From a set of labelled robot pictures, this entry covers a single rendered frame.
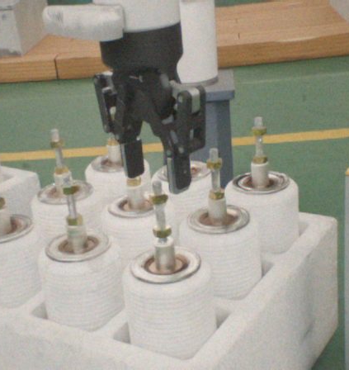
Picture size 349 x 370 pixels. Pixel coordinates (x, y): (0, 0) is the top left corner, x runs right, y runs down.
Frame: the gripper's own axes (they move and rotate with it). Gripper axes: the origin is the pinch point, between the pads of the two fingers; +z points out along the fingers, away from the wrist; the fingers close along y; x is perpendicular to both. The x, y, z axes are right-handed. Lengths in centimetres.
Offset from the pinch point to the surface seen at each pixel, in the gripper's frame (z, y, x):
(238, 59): 34, 129, -147
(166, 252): 8.6, -1.0, 0.5
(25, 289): 16.9, 17.9, 7.6
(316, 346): 33.4, -1.0, -23.7
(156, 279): 10.4, -1.8, 2.9
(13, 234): 10.5, 19.8, 6.8
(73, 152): 36, 102, -53
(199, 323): 15.7, -4.8, 0.3
